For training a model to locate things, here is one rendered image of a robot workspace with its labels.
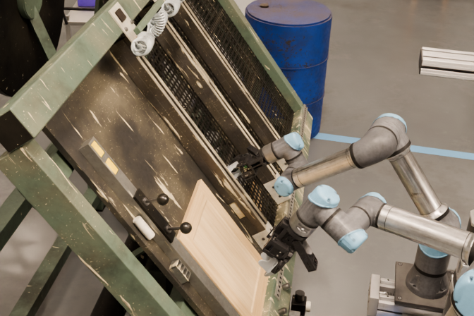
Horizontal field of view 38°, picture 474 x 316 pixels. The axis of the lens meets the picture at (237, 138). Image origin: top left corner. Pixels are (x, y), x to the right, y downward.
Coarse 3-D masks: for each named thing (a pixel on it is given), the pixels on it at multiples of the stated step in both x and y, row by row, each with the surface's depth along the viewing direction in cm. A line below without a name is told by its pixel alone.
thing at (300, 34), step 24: (264, 0) 537; (288, 0) 540; (264, 24) 498; (288, 24) 493; (312, 24) 497; (288, 48) 500; (312, 48) 506; (288, 72) 510; (312, 72) 517; (312, 96) 528; (312, 120) 541
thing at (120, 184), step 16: (96, 160) 209; (112, 160) 214; (112, 176) 211; (128, 192) 214; (128, 208) 216; (160, 240) 220; (176, 240) 225; (176, 256) 223; (192, 272) 225; (208, 288) 228; (208, 304) 231; (224, 304) 232
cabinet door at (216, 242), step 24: (192, 216) 244; (216, 216) 260; (192, 240) 237; (216, 240) 252; (240, 240) 267; (216, 264) 244; (240, 264) 259; (240, 288) 251; (264, 288) 266; (240, 312) 243
